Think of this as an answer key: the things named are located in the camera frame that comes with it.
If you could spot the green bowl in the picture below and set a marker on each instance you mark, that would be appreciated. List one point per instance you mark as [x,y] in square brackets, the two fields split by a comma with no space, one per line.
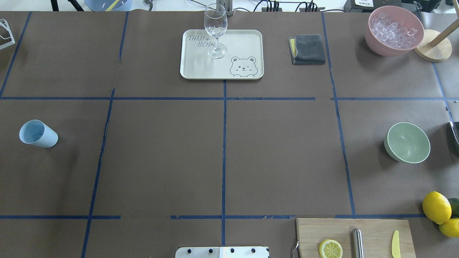
[407,143]

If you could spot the light blue plastic cup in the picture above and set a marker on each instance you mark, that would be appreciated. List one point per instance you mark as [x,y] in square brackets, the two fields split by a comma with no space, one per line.
[35,132]

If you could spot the blue bowl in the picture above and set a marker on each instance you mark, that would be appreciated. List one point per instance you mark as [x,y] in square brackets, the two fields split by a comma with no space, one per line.
[103,5]

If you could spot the pink bowl with ice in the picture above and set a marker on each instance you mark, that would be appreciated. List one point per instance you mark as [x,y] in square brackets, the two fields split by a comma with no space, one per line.
[393,30]

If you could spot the grey folded cloth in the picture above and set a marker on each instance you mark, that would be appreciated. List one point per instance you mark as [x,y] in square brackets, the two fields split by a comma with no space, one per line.
[307,49]

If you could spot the clear wine glass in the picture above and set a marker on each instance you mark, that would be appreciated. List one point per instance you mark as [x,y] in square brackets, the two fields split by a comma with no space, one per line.
[215,24]

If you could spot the lemon half slice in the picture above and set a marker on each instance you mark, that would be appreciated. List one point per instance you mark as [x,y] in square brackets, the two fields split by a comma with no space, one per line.
[330,248]

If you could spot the yellow plastic fork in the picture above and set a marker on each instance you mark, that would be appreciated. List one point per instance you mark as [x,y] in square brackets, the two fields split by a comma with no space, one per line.
[112,5]

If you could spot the steel muddler rod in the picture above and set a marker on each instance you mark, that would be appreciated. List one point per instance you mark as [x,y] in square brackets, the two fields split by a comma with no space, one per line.
[358,243]

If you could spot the wooden cutting board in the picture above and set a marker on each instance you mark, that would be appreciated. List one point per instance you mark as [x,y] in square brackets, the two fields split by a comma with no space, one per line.
[376,235]

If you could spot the yellow plastic knife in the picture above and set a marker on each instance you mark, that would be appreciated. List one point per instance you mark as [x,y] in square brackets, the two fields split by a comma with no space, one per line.
[395,245]

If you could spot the yellow lemon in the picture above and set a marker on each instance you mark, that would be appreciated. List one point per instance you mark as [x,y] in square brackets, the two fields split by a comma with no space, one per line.
[450,228]
[437,207]

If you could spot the round wooden stand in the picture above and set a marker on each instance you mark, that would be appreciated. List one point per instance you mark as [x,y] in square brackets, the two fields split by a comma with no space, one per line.
[435,46]

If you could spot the green lime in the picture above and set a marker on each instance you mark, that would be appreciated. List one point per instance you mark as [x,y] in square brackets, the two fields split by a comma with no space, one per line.
[454,203]

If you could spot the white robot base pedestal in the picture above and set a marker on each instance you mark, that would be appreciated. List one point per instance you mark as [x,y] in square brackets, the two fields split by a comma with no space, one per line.
[223,252]

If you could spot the white wire cup rack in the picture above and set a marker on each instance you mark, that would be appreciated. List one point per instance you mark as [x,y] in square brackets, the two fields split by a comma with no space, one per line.
[6,35]

